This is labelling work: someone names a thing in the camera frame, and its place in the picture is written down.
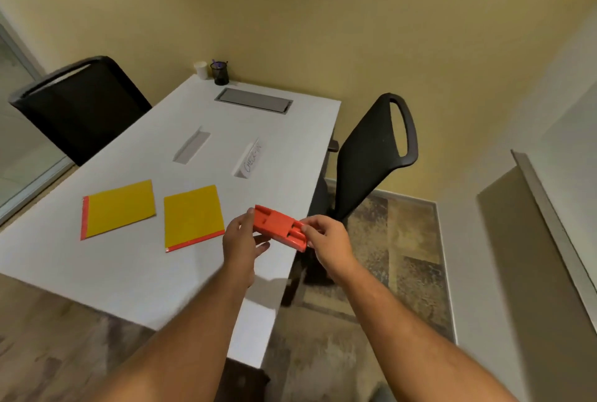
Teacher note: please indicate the black mesh office chair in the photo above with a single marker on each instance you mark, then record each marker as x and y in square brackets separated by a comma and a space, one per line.
[79, 107]

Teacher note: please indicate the white wall panel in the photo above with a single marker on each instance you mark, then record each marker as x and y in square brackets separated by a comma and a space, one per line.
[557, 210]

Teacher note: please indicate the white handwritten name card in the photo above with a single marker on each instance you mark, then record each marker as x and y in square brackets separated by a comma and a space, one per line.
[249, 159]

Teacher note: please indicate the person's right forearm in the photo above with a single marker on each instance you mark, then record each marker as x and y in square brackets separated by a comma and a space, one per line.
[410, 345]

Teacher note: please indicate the white folded name card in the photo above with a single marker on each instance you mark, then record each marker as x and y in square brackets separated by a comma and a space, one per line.
[191, 146]

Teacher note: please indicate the person's left hand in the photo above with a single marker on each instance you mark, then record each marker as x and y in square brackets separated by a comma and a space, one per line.
[239, 247]

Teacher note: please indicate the black mesh pen cup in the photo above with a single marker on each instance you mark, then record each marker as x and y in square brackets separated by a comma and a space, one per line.
[219, 73]

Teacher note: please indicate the person's left thumb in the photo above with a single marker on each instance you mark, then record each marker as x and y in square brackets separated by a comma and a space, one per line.
[247, 219]

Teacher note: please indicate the white table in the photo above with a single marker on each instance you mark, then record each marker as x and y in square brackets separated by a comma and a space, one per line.
[168, 201]

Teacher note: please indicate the person's right thumb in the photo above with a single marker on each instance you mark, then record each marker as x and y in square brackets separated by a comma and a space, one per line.
[308, 231]

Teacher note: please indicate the white paper cup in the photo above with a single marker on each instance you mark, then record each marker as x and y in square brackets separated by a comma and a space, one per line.
[201, 70]

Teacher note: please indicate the orange plastic holder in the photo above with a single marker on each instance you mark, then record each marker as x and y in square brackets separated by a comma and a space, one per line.
[280, 227]

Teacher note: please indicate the person's left forearm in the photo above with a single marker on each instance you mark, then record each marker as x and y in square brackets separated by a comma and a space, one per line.
[186, 345]

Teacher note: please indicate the person's right hand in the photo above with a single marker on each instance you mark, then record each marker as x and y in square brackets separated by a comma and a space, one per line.
[330, 244]

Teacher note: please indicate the yellow envelope with orange edge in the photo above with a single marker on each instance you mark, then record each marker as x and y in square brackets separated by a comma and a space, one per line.
[119, 208]
[193, 218]

